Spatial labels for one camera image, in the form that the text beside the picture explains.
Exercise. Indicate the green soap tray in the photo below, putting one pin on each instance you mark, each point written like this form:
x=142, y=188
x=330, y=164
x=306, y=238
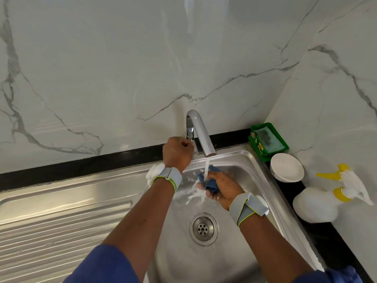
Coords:
x=268, y=140

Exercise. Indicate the chrome faucet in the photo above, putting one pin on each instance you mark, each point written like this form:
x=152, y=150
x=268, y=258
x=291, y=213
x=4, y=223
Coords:
x=200, y=129

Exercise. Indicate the white yellow spray bottle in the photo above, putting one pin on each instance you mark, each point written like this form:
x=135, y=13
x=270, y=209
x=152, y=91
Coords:
x=315, y=206

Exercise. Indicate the blue cloth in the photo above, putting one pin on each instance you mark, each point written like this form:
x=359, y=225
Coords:
x=209, y=181

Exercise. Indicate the person's right hand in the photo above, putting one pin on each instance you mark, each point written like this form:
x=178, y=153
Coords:
x=225, y=188

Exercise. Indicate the person's right forearm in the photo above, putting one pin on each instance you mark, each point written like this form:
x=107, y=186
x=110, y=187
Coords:
x=277, y=250

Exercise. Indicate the person's left forearm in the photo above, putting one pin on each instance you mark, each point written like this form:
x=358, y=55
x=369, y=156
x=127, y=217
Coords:
x=138, y=224

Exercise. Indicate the white bowl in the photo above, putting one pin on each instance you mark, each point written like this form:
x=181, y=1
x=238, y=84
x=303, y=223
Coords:
x=287, y=168

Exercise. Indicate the stainless steel sink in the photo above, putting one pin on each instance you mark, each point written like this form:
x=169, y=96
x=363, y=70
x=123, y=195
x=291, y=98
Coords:
x=65, y=209

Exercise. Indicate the metal drain strainer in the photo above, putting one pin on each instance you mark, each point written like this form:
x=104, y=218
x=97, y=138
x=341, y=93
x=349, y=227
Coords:
x=204, y=228

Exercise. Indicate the white left wrist tracker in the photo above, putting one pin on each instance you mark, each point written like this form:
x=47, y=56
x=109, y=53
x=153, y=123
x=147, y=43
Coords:
x=162, y=172

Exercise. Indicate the person's left hand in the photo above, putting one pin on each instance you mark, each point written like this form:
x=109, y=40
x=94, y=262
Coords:
x=178, y=153

